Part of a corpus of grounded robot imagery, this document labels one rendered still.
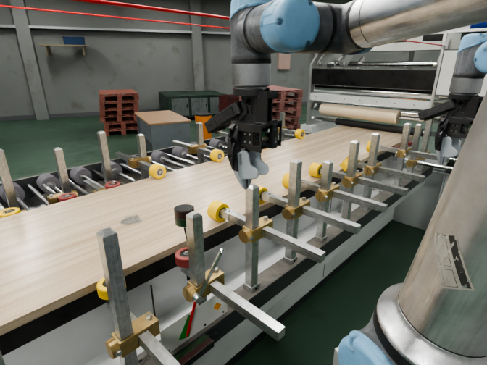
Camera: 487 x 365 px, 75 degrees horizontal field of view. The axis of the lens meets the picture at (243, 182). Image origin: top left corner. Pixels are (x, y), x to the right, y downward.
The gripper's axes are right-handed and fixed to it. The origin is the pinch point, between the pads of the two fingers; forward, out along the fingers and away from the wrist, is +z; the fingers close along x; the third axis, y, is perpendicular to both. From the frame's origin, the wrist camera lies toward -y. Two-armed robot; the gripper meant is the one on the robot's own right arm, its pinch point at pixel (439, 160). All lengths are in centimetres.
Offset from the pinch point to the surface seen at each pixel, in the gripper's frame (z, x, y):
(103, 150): 19, -84, -134
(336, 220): 28.2, -15.6, -23.6
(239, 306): 39, -64, -11
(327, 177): 21, -1, -46
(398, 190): 29, 34, -33
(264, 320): 38, -61, -3
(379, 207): 29.0, 10.1, -24.9
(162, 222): 35, -71, -65
